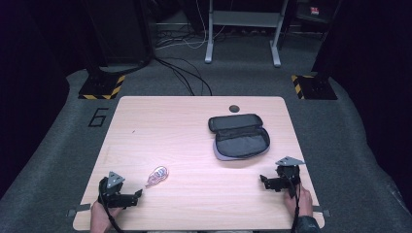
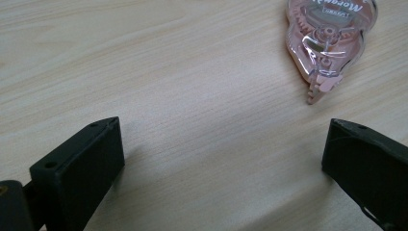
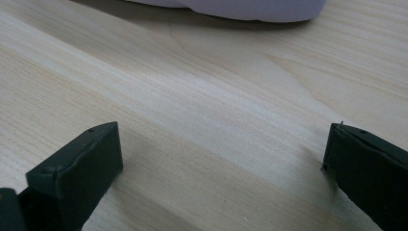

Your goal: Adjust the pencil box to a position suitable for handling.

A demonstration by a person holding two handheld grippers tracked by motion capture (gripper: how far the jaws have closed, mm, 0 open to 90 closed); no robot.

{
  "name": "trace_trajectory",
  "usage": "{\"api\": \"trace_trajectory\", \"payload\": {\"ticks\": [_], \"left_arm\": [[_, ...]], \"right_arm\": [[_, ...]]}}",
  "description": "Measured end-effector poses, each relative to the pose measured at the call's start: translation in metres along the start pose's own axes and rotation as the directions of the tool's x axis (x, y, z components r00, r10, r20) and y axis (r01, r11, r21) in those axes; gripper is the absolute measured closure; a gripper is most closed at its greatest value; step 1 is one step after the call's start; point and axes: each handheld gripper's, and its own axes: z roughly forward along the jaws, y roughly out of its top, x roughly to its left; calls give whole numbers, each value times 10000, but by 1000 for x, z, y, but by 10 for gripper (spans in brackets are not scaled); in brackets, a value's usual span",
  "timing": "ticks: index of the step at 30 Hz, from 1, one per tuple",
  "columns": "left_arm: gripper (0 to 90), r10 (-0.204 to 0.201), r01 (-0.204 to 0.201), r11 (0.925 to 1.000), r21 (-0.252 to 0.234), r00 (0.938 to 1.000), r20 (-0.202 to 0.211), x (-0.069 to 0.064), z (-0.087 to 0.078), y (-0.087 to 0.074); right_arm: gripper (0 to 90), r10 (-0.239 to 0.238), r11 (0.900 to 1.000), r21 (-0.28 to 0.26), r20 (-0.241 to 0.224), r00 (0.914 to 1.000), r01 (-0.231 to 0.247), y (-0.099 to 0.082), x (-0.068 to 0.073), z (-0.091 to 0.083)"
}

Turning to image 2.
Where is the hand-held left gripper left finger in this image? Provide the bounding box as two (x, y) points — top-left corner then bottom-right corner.
(22, 115), (126, 231)

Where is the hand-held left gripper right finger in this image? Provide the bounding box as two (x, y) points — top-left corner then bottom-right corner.
(321, 117), (408, 231)

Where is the pink correction tape dispenser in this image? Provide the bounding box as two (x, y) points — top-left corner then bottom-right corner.
(285, 0), (379, 106)

